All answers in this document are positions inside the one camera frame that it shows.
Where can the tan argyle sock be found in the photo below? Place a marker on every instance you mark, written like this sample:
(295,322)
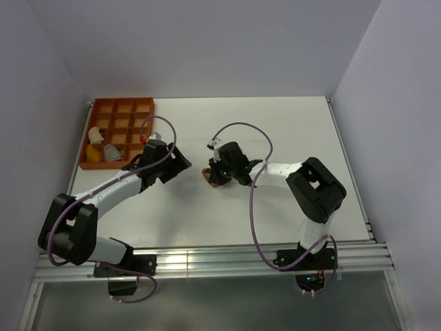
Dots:
(207,175)

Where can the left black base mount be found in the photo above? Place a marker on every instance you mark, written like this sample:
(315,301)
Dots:
(137,264)

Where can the black box under rail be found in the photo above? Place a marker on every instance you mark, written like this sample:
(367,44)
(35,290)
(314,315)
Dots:
(122,288)

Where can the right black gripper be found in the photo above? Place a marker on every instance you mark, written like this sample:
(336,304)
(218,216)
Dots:
(215,176)

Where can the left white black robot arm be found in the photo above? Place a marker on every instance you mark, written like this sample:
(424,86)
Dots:
(70,227)

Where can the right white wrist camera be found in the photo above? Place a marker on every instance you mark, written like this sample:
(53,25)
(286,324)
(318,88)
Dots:
(214,145)

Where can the rolled beige sock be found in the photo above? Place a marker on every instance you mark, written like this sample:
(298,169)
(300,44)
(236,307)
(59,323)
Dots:
(94,136)

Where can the aluminium frame rail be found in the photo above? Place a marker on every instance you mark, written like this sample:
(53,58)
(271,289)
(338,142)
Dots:
(220,261)

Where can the orange compartment tray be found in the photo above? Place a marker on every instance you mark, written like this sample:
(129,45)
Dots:
(121,122)

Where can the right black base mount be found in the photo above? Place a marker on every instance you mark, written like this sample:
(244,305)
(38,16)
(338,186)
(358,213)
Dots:
(325,259)

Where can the grey sock red stripes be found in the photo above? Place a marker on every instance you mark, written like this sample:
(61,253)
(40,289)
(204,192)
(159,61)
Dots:
(112,153)

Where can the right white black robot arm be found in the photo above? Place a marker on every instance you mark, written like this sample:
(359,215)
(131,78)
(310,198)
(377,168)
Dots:
(316,190)

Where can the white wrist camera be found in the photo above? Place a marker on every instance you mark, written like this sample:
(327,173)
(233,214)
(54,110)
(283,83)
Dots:
(154,136)
(214,145)

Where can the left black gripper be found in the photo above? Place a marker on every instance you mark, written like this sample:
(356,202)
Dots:
(178,164)

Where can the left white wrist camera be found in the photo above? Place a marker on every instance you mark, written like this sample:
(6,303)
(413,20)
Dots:
(154,136)

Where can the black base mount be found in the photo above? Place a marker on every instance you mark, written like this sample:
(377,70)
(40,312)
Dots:
(137,264)
(325,259)

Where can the rolled yellow sock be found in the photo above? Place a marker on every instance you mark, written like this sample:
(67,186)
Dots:
(92,155)

